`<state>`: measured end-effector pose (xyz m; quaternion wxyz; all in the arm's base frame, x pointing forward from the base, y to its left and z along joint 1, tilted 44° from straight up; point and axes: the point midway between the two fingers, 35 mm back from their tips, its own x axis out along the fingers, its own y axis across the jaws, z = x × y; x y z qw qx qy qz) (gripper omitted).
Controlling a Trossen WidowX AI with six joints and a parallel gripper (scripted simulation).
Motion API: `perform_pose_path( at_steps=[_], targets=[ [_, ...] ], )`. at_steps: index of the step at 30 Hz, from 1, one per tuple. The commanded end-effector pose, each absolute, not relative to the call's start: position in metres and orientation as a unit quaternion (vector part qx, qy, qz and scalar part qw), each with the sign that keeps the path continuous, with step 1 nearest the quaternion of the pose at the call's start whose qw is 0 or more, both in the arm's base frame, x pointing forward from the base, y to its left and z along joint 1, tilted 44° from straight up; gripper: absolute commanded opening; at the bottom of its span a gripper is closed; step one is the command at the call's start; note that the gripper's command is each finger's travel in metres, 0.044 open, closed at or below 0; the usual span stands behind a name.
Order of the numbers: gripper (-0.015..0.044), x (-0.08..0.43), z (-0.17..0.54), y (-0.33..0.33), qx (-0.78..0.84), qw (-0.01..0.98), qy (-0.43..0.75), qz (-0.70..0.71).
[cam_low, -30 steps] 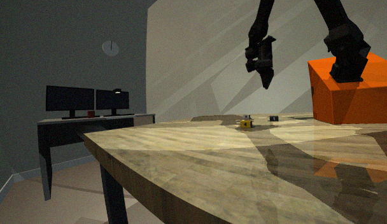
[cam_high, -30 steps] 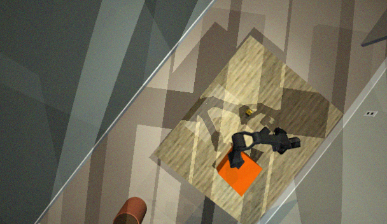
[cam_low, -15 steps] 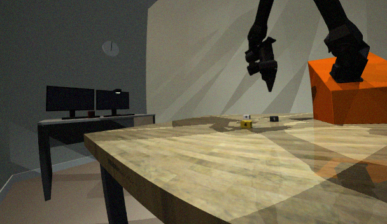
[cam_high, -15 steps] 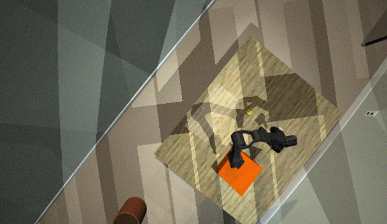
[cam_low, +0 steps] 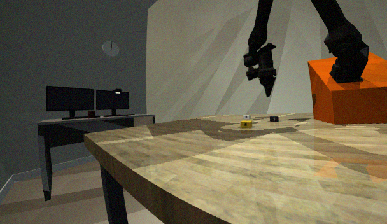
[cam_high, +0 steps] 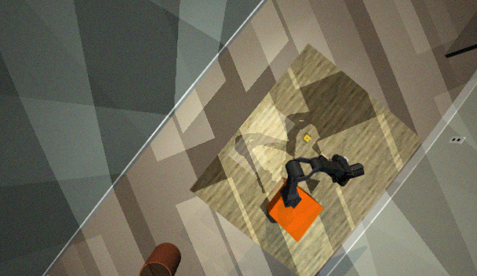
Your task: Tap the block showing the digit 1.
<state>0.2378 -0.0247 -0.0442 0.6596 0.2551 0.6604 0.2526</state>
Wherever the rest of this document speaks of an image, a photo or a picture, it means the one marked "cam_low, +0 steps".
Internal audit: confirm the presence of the yellow block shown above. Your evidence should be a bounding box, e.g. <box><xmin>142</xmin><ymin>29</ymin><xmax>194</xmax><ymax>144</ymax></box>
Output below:
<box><xmin>240</xmin><ymin>120</ymin><xmax>252</xmax><ymax>128</ymax></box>

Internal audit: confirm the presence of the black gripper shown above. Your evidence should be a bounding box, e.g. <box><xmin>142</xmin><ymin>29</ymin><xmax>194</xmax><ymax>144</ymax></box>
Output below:
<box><xmin>258</xmin><ymin>59</ymin><xmax>276</xmax><ymax>97</ymax></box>

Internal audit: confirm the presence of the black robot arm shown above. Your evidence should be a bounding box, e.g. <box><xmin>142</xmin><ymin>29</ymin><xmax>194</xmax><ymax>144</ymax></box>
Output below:
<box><xmin>243</xmin><ymin>0</ymin><xmax>369</xmax><ymax>83</ymax></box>

